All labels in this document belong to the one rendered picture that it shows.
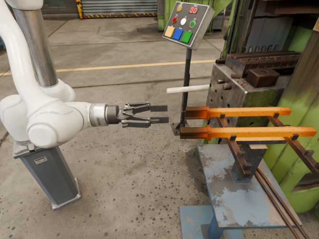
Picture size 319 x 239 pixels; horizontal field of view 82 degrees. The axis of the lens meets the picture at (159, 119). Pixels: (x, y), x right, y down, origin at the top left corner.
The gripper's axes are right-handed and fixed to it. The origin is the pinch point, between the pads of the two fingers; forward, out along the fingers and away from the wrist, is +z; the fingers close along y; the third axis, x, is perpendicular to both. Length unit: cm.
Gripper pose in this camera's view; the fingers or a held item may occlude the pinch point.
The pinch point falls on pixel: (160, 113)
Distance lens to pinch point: 71.4
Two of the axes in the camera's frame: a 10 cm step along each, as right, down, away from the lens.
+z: 10.0, -0.2, 0.3
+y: 0.4, 6.2, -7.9
